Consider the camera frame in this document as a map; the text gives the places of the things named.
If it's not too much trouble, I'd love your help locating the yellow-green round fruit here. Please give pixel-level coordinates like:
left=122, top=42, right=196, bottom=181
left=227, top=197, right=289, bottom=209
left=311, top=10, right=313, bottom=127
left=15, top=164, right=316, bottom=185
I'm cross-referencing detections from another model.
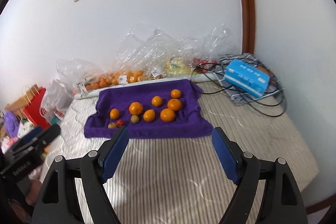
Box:
left=108, top=122, right=118, bottom=129

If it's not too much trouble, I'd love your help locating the small red fruit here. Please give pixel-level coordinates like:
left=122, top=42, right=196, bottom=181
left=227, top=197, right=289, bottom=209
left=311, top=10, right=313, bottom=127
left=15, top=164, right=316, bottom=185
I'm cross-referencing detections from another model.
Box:
left=116, top=119, right=125, bottom=127

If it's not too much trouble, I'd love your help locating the small green fruit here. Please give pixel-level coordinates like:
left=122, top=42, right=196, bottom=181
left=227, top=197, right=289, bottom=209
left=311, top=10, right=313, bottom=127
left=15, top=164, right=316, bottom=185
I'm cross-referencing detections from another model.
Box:
left=130, top=115, right=139, bottom=124

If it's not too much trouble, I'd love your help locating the large orange with stem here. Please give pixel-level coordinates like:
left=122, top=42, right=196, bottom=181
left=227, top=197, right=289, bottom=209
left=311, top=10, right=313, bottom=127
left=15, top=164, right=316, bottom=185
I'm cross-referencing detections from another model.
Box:
left=129, top=102, right=143, bottom=116

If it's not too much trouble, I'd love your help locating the small round orange front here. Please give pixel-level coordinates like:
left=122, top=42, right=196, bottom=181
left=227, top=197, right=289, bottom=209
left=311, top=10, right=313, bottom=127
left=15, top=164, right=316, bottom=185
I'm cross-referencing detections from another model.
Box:
left=143, top=109, right=155, bottom=122

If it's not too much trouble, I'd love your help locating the shiny mandarin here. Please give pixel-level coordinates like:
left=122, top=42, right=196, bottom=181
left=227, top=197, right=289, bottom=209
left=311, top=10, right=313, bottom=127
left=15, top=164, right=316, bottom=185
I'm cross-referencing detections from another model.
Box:
left=160, top=108, right=175, bottom=122

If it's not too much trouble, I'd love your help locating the small orange with green stem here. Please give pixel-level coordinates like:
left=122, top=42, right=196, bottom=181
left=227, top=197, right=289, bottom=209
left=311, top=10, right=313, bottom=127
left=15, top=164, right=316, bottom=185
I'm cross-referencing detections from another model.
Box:
left=151, top=96, right=163, bottom=107

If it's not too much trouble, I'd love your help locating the dull orange mandarin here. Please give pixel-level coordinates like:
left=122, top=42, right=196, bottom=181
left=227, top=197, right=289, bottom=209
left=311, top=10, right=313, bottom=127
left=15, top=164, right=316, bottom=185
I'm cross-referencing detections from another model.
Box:
left=167, top=98, right=182, bottom=111

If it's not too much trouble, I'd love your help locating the small kumquat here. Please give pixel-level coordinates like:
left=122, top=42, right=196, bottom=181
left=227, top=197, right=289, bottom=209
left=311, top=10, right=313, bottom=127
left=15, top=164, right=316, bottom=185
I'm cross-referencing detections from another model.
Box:
left=170, top=89, right=182, bottom=99

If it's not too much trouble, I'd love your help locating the left hand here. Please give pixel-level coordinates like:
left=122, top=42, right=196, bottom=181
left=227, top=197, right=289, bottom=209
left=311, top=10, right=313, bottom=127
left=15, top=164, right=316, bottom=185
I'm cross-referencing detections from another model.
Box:
left=26, top=180, right=42, bottom=206

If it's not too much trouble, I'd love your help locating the purple fluffy item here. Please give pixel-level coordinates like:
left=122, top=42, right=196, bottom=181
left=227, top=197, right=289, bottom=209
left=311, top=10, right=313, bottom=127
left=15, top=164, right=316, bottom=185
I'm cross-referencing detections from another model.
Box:
left=4, top=111, right=19, bottom=137

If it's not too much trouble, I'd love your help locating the red paper bag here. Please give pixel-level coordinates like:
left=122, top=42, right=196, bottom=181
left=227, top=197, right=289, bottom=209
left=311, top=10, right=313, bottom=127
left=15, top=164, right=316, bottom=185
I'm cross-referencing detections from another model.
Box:
left=23, top=88, right=50, bottom=129

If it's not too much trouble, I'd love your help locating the kraft paper bag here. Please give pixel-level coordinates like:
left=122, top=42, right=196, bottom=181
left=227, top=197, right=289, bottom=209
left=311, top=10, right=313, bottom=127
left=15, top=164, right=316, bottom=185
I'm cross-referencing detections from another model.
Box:
left=5, top=84, right=39, bottom=119

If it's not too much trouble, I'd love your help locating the striped quilt mattress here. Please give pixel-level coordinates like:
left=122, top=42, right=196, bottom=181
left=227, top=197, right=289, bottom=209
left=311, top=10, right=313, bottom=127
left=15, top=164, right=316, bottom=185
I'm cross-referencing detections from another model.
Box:
left=39, top=80, right=320, bottom=224

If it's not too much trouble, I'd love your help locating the white tube roll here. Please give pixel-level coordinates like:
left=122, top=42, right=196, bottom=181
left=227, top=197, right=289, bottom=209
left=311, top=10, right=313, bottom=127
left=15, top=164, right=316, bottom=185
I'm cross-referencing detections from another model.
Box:
left=74, top=89, right=104, bottom=100

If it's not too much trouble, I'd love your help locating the white plastic bag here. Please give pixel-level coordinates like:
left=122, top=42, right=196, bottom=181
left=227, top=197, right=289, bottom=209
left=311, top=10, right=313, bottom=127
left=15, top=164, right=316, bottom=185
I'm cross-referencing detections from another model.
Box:
left=39, top=80, right=73, bottom=124

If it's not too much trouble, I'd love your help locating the blue tissue pack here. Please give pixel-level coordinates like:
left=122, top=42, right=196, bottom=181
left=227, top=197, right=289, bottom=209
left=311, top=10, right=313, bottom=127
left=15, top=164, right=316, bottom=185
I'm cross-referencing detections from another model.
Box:
left=224, top=59, right=270, bottom=98

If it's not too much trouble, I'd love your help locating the purple towel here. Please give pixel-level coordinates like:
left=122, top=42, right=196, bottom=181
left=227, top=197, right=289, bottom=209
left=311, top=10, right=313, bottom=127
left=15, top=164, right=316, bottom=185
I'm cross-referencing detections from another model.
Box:
left=84, top=80, right=213, bottom=139

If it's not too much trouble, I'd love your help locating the clear bag of oranges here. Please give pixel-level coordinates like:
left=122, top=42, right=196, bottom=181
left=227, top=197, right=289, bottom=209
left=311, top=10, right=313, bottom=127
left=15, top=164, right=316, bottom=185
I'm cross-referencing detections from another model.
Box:
left=56, top=24, right=174, bottom=93

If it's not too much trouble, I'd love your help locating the clear bag yellow fruit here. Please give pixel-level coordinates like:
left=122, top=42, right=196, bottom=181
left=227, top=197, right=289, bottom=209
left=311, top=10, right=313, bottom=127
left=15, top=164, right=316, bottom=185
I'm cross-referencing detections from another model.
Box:
left=146, top=24, right=239, bottom=78

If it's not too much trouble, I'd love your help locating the black cable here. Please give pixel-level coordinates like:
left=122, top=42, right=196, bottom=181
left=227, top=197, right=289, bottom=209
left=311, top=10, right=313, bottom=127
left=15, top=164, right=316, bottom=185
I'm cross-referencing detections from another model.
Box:
left=190, top=62, right=288, bottom=118

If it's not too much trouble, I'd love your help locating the brown wooden door frame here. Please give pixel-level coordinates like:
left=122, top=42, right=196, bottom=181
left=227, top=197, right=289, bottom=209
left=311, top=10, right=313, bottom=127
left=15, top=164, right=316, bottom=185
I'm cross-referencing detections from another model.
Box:
left=241, top=0, right=256, bottom=53

